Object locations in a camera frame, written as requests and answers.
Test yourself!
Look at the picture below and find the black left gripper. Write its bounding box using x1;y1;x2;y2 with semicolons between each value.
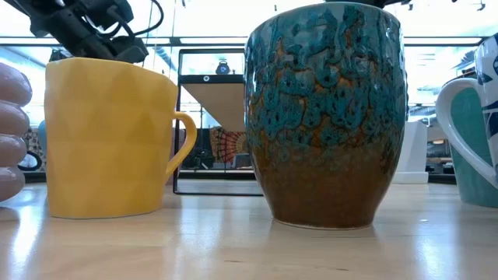
15;0;149;65

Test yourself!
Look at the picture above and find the yellow faceted mug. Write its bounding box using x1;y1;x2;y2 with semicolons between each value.
44;57;198;220

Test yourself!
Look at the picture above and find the light blue mug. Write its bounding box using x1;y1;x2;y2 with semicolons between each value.
37;119;48;159

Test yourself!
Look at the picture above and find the lilac ribbed mug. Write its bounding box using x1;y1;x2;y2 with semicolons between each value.
0;61;33;203

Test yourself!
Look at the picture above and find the teal brown glazed mug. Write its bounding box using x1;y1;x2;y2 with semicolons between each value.
244;2;409;230

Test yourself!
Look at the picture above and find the white mug blue pattern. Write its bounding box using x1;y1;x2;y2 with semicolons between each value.
435;33;498;190

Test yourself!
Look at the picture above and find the teal mug white inside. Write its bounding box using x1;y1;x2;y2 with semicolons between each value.
450;87;498;208

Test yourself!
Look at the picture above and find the brown white patterned cloth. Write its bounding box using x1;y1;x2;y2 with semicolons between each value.
21;128;47;172

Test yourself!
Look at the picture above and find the orange mandala tapestry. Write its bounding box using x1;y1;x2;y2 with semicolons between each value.
209;127;250;169

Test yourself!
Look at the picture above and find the white plant saucer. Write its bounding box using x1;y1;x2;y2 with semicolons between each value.
391;170;429;185

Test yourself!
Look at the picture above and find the dark hanging cable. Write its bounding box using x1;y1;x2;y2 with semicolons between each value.
141;0;156;70

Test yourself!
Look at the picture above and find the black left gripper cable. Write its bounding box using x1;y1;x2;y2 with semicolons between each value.
96;0;165;38

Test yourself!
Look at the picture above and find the wooden shelf black frame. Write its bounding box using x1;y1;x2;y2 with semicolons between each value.
173;48;265;197

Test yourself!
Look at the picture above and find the black curved cable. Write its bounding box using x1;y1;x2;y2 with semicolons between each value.
17;150;43;172

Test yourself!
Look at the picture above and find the black aluminium table frame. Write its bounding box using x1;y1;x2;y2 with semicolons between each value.
17;169;458;186

